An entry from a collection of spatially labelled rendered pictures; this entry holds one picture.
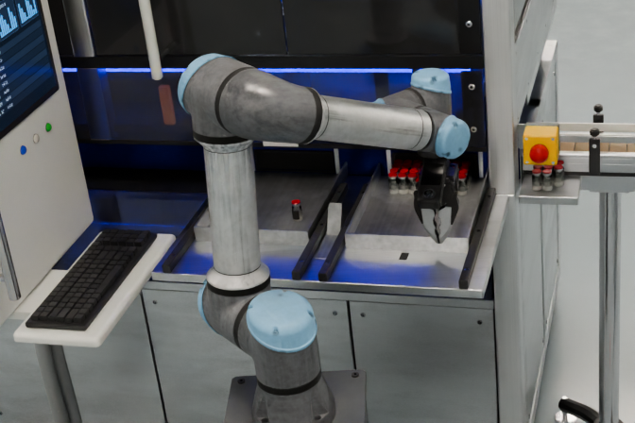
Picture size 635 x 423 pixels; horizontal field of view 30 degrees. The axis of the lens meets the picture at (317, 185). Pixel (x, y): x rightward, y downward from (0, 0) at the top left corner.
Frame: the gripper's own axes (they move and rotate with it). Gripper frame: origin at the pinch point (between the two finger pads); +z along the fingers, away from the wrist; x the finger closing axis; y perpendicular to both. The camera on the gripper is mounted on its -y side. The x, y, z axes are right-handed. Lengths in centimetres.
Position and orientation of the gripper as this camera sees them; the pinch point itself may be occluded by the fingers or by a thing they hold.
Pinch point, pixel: (438, 239)
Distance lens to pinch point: 243.1
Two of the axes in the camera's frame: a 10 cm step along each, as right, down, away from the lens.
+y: 2.7, -4.3, 8.6
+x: -9.6, -0.3, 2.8
